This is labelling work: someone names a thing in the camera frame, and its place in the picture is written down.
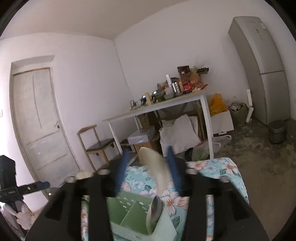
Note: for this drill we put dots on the small metal trash bin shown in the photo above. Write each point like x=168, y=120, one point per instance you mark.
x=277, y=131

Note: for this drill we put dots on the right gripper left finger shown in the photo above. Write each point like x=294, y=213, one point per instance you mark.
x=106, y=183

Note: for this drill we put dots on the grey refrigerator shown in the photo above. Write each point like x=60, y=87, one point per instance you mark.
x=263, y=68

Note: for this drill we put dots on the white pillow bag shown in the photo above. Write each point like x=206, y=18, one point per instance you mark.
x=181, y=134

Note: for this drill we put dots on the green utensil caddy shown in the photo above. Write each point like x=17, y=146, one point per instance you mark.
x=128, y=219

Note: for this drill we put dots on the wooden chair black seat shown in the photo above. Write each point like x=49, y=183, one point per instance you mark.
x=99, y=147

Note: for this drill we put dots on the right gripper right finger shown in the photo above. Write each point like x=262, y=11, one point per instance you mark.
x=190, y=183

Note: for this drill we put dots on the metal spoon in caddy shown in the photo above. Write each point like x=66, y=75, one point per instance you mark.
x=154, y=213

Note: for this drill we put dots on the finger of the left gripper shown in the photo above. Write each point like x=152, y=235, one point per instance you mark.
x=34, y=187

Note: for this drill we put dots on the white box under desk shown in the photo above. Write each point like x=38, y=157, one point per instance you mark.
x=222, y=123

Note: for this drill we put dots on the left hand white glove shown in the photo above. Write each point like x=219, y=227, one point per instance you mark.
x=24, y=218

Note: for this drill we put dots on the red packages on desk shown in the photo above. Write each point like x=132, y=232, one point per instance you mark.
x=192, y=86

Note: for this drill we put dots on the white door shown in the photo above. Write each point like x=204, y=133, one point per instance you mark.
x=39, y=127

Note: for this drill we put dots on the floral tablecloth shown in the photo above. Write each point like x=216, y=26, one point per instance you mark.
x=139, y=181

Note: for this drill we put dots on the grey flat box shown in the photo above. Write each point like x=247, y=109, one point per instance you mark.
x=143, y=135

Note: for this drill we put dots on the cardboard box under desk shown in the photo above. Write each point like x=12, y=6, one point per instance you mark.
x=153, y=144

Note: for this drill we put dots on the white desk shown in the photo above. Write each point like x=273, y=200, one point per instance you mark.
x=183, y=99

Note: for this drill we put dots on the metal toaster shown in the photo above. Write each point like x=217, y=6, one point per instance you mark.
x=176, y=88

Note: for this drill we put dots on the yellow plastic bag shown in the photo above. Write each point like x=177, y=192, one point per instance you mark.
x=217, y=105

